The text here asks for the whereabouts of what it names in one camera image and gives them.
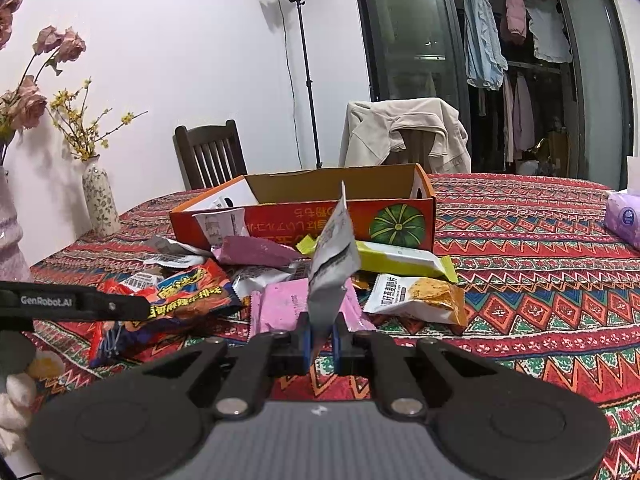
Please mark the green white snack bar packet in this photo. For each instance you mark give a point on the green white snack bar packet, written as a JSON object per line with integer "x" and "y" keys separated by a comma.
{"x": 400, "y": 260}

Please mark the orange cardboard box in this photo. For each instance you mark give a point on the orange cardboard box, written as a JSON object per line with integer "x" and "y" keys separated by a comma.
{"x": 310, "y": 220}

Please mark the purple tissue pack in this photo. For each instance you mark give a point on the purple tissue pack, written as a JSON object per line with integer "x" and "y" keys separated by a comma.
{"x": 625, "y": 217}

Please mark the gold snack packet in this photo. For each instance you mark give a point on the gold snack packet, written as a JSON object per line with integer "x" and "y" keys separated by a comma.
{"x": 361, "y": 282}

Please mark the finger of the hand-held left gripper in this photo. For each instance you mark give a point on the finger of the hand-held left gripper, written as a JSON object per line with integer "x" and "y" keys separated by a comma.
{"x": 122, "y": 307}

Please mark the sliding glass door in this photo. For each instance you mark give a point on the sliding glass door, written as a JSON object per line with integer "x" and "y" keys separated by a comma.
{"x": 400, "y": 35}

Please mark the crumpled silver white packet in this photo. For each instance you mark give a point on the crumpled silver white packet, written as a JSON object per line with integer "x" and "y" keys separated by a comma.
{"x": 172, "y": 255}

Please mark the yellow flower branches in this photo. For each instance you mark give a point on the yellow flower branches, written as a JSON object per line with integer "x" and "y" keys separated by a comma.
{"x": 80, "y": 130}

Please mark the purple snack packet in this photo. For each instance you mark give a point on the purple snack packet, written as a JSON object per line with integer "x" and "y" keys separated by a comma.
{"x": 260, "y": 250}

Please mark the beige jacket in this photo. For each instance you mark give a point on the beige jacket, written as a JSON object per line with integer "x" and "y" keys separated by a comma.
{"x": 375, "y": 135}

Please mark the floral ceramic vase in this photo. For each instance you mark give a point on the floral ceramic vase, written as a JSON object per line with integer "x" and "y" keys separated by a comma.
{"x": 100, "y": 195}

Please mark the light blue shirt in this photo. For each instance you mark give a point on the light blue shirt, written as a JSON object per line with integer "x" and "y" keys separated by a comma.
{"x": 482, "y": 40}

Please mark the red black snack packet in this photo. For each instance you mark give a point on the red black snack packet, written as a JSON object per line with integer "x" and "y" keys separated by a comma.
{"x": 190, "y": 295}

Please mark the dark wooden chair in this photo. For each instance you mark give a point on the dark wooden chair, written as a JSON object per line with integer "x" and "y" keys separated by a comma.
{"x": 210, "y": 155}
{"x": 415, "y": 147}

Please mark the white grey printed snack packet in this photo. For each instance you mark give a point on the white grey printed snack packet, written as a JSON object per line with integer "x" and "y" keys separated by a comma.
{"x": 220, "y": 225}

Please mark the pale pink long garment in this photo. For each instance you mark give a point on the pale pink long garment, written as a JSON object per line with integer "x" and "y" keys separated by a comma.
{"x": 522, "y": 115}

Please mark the dark silver snack packet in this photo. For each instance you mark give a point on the dark silver snack packet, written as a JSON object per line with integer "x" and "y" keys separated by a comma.
{"x": 260, "y": 272}

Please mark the pink glitter vase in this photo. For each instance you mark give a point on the pink glitter vase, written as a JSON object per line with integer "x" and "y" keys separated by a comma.
{"x": 10, "y": 230}

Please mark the white box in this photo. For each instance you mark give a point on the white box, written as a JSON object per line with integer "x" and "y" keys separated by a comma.
{"x": 634, "y": 175}

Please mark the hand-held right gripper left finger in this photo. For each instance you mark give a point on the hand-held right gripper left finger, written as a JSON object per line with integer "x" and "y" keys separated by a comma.
{"x": 306, "y": 347}

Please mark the white garment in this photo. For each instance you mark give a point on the white garment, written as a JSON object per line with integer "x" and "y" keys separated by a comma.
{"x": 550, "y": 35}

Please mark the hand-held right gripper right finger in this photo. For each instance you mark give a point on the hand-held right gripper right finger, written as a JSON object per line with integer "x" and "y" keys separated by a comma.
{"x": 340, "y": 347}

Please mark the pink flower bouquet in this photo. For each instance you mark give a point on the pink flower bouquet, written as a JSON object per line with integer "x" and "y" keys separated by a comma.
{"x": 30, "y": 100}

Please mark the light pink snack packet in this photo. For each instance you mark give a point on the light pink snack packet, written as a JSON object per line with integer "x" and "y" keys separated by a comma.
{"x": 285, "y": 305}

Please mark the white cracker snack packet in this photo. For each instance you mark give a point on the white cracker snack packet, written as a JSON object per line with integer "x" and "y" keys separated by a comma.
{"x": 410, "y": 300}

